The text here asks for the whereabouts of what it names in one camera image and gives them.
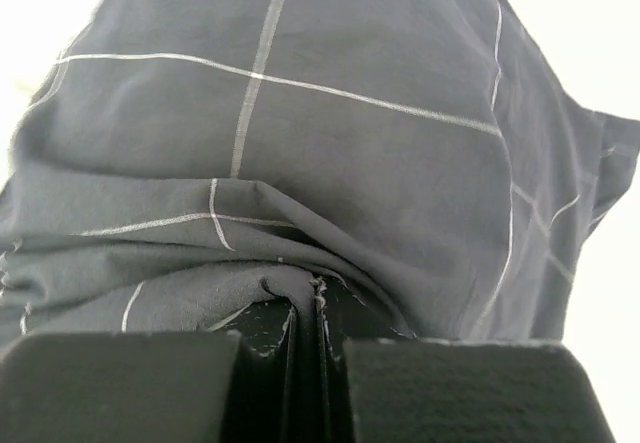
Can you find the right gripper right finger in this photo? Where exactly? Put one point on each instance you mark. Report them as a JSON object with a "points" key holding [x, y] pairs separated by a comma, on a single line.
{"points": [[335, 315]]}

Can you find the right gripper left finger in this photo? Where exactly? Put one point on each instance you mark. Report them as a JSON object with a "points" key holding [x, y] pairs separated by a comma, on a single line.
{"points": [[249, 376]]}

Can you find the dark grey checked pillowcase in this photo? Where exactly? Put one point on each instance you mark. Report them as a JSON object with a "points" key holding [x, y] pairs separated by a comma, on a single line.
{"points": [[187, 158]]}

